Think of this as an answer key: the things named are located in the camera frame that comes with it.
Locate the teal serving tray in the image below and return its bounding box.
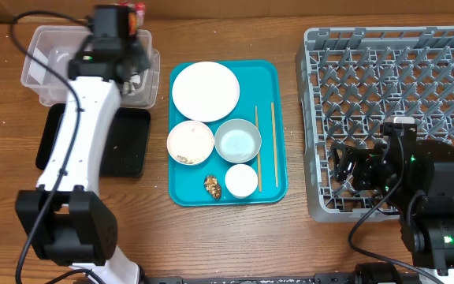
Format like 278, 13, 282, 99
169, 60, 288, 207

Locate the black tray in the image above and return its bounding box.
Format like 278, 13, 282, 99
35, 103, 151, 178

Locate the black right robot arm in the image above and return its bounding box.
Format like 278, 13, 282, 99
331, 136, 454, 283

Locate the left wooden chopstick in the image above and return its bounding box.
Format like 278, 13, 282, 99
255, 106, 262, 192

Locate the crumpled white tissue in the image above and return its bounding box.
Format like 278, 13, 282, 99
121, 74, 141, 96

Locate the grey dishwasher rack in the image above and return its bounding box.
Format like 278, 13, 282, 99
296, 26, 454, 222

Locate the clear plastic waste bin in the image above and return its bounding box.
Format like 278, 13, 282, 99
20, 25, 160, 109

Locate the red snack wrapper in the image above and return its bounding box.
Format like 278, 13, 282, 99
118, 1, 146, 35

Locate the grey-green bowl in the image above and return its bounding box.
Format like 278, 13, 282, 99
214, 118, 258, 163

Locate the pink bowl with rice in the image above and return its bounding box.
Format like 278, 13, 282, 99
166, 121, 214, 166

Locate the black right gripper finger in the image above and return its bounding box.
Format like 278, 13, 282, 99
330, 141, 355, 158
333, 155, 355, 181

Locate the small white cup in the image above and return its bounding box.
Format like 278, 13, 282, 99
225, 164, 258, 199

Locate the large pink plate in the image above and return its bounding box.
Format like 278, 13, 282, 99
171, 62, 240, 122

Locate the wooden chopstick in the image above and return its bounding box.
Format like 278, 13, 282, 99
255, 106, 262, 192
270, 102, 279, 188

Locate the right wooden chopstick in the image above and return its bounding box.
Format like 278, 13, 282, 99
270, 102, 279, 188

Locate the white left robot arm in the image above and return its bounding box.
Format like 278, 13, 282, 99
15, 5, 151, 283

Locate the brown food scrap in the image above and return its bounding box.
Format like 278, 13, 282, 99
204, 175, 221, 200

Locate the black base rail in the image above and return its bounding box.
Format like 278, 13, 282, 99
140, 271, 409, 284

